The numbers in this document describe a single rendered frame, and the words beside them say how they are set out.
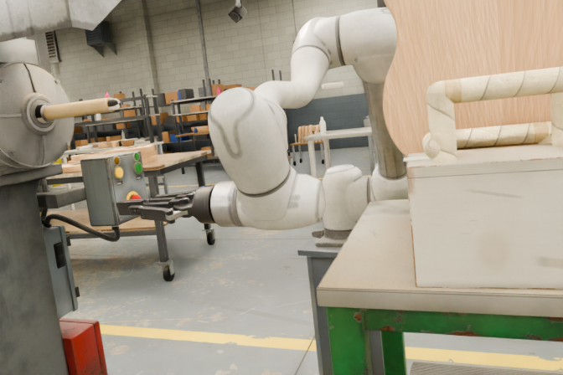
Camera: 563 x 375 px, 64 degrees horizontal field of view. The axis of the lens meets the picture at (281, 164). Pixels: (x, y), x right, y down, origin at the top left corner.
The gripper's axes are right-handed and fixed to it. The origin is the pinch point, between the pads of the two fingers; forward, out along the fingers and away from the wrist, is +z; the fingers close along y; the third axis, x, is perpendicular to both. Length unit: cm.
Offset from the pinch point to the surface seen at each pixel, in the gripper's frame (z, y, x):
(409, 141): -57, 7, 8
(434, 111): -61, -11, 16
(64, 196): 35.9, 16.9, -2.6
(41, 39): 744, 730, 115
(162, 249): 139, 184, -106
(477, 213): -66, -14, 3
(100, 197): 30.4, 23.5, -5.7
